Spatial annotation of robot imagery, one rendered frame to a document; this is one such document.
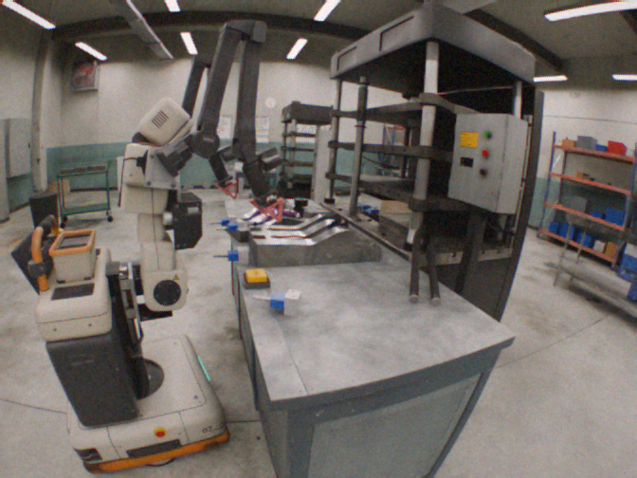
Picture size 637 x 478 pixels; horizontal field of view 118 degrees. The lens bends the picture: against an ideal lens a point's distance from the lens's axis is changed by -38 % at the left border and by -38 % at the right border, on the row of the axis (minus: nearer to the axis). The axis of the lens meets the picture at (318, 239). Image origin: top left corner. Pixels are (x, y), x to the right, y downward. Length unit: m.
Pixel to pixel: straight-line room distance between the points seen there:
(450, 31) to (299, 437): 1.64
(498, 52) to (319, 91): 7.24
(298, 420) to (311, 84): 8.39
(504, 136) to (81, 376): 1.72
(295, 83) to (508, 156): 7.64
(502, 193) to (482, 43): 0.81
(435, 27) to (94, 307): 1.68
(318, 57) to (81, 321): 8.52
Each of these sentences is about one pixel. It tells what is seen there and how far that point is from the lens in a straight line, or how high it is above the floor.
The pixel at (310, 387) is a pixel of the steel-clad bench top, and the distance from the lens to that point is 0.62.
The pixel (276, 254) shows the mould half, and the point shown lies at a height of 0.85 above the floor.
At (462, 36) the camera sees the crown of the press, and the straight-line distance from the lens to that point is 1.64.
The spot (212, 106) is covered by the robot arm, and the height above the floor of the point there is 1.34.
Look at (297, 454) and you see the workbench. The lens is 0.81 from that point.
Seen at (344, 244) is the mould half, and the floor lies 0.88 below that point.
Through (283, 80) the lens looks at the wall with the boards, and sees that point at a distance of 8.56.
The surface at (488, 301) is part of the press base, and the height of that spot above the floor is 0.44.
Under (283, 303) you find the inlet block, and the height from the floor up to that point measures 0.83.
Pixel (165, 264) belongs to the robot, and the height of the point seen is 0.83.
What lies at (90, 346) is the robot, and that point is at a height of 0.66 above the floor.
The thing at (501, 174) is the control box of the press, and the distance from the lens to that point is 1.30.
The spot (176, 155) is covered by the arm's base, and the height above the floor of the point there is 1.20.
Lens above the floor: 1.24
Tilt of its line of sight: 17 degrees down
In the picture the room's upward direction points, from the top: 5 degrees clockwise
